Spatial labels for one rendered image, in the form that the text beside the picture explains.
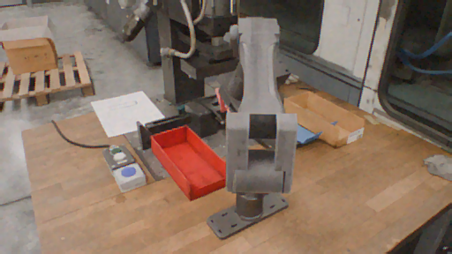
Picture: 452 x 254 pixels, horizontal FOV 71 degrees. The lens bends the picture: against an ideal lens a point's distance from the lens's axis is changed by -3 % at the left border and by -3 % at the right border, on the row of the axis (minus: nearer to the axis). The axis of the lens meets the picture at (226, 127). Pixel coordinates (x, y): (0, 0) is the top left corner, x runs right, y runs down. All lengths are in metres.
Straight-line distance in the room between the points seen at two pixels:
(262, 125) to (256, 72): 0.08
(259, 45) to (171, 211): 0.46
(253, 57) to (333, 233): 0.46
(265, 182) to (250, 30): 0.26
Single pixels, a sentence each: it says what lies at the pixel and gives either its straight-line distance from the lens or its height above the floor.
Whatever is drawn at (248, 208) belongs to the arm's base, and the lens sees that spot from 0.75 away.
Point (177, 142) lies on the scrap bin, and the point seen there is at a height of 0.91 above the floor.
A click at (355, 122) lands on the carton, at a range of 1.14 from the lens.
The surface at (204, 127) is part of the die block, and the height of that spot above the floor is 0.94.
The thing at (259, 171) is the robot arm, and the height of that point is 1.20.
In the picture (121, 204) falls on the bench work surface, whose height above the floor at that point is 0.90.
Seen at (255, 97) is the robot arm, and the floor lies 1.28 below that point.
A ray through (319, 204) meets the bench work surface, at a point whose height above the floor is 0.90.
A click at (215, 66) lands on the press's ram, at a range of 0.99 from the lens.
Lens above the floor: 1.48
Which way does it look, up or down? 31 degrees down
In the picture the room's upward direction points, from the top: straight up
